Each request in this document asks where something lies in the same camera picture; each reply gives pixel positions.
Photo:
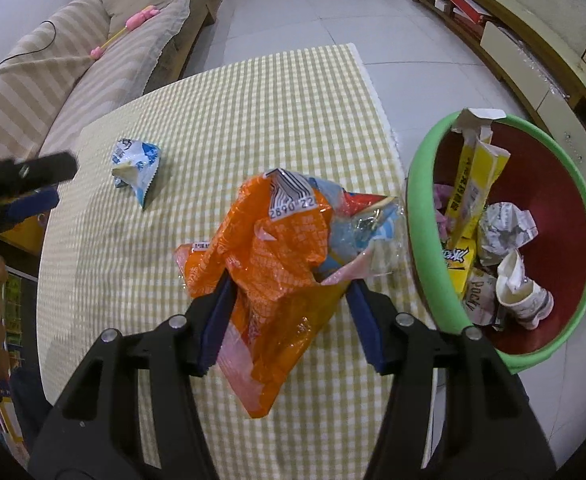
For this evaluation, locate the pink plastic wrapper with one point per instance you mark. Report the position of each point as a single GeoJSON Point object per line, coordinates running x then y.
{"type": "Point", "coordinates": [441, 198]}

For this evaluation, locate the patterned paper cup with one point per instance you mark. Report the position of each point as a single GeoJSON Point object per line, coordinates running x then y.
{"type": "Point", "coordinates": [522, 297]}

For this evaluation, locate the pink toy wand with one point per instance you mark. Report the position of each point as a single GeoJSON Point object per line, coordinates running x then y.
{"type": "Point", "coordinates": [134, 22]}

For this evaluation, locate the yellow orange snack box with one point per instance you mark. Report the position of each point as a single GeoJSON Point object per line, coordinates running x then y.
{"type": "Point", "coordinates": [460, 261]}

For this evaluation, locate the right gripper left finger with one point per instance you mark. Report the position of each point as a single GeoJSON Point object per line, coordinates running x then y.
{"type": "Point", "coordinates": [128, 411]}

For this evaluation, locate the small blue white sachet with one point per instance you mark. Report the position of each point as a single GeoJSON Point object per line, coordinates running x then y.
{"type": "Point", "coordinates": [134, 165]}

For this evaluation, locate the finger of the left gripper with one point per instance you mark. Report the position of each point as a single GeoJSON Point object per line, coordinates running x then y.
{"type": "Point", "coordinates": [18, 178]}
{"type": "Point", "coordinates": [32, 204]}

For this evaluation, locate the orange plastic bag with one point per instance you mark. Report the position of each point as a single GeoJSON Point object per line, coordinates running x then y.
{"type": "Point", "coordinates": [292, 244]}

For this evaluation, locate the yellow tissue pack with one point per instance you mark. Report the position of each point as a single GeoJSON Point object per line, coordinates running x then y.
{"type": "Point", "coordinates": [480, 164]}

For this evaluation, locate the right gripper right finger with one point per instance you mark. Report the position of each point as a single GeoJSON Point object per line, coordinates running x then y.
{"type": "Point", "coordinates": [454, 410]}

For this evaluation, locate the checkered yellow tablecloth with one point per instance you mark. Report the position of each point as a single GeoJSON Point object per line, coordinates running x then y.
{"type": "Point", "coordinates": [107, 262]}

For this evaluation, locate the green red trash bin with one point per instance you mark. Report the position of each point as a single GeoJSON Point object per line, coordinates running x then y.
{"type": "Point", "coordinates": [539, 177]}

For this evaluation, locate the white printed paper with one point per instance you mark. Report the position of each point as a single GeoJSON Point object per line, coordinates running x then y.
{"type": "Point", "coordinates": [502, 228]}

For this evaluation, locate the long tv cabinet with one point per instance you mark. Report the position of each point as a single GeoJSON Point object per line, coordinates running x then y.
{"type": "Point", "coordinates": [535, 47]}

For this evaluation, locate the striped beige sofa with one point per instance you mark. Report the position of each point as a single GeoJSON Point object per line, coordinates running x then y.
{"type": "Point", "coordinates": [50, 89]}

